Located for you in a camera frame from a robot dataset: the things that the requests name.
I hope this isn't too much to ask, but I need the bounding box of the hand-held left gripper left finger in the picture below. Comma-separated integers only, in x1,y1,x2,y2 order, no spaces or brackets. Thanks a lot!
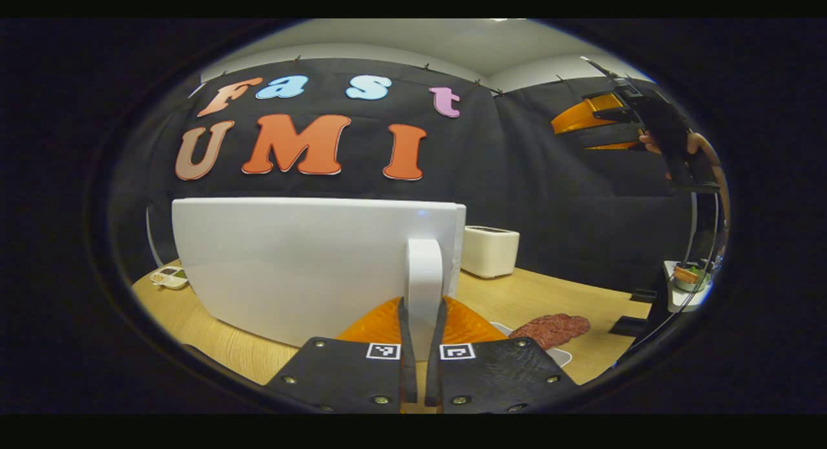
264,297,418,414

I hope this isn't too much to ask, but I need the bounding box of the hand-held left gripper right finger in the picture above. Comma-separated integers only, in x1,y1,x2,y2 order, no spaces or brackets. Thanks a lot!
424,297,580,414

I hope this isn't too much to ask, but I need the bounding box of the red meat slice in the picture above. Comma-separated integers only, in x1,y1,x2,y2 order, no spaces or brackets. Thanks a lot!
509,313,591,351

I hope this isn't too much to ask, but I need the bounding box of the white microwave oven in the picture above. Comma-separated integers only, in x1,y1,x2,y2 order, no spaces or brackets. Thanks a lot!
171,197,467,363

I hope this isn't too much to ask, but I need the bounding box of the white toaster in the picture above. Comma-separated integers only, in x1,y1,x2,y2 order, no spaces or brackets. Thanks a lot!
461,225,521,280

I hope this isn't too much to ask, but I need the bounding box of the white ribbed plastic tray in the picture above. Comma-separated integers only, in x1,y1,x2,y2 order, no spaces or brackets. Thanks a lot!
490,322,573,368

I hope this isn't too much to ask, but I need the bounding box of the bowl of vegetables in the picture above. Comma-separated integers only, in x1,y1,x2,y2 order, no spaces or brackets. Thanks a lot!
672,262,713,293

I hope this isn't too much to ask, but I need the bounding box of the black stand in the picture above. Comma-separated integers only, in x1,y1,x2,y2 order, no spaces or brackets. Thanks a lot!
609,267,674,339

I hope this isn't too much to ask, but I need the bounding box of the black cable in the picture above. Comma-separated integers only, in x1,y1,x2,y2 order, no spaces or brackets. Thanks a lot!
612,191,722,367

